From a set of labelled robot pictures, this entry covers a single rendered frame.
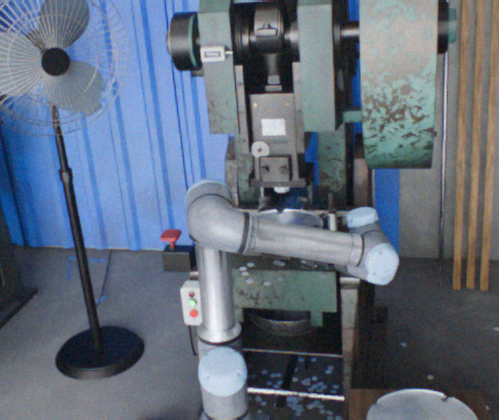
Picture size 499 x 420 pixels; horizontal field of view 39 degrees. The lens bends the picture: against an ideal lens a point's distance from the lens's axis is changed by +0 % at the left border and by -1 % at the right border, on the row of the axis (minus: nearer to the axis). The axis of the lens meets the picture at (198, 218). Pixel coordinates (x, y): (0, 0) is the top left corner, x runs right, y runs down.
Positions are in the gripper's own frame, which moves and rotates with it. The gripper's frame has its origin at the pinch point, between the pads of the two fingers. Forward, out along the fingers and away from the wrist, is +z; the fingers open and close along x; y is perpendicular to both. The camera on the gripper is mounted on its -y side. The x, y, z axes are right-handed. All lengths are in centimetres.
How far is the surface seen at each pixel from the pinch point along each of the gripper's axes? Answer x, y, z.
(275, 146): -21.8, -14.8, 21.8
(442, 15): -55, -46, -19
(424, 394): 44, -12, -33
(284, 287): 21.0, -4.4, 13.4
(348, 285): 18.8, -14.0, -5.2
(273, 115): -31.8, -14.8, 21.0
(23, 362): 70, 50, 131
